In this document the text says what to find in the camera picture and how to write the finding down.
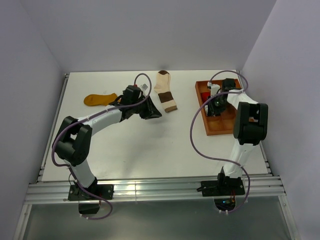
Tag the red rolled sock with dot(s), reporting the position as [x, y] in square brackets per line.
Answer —
[205, 96]

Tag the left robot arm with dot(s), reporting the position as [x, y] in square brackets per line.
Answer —
[73, 140]

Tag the wooden compartment tray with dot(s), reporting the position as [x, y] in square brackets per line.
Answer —
[223, 124]

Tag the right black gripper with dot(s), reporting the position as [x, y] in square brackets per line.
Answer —
[212, 110]

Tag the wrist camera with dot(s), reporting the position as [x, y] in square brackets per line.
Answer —
[213, 88]
[143, 87]

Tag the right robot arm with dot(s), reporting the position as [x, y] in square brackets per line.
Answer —
[250, 126]

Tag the cream brown sock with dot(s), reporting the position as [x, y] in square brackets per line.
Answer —
[162, 88]

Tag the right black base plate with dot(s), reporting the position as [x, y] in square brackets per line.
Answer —
[219, 188]

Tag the white black striped sock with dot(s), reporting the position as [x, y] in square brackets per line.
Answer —
[206, 109]

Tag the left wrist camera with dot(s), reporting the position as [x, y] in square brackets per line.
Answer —
[143, 87]

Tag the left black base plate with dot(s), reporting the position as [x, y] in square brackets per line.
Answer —
[107, 191]

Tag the mustard yellow sock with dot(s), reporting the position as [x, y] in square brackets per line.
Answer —
[93, 100]

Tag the aluminium frame rail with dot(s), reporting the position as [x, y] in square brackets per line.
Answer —
[151, 189]

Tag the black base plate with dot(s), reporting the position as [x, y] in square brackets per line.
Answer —
[219, 188]
[107, 191]

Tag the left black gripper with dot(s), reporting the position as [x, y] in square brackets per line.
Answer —
[151, 112]

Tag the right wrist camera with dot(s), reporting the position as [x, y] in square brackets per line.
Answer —
[213, 88]

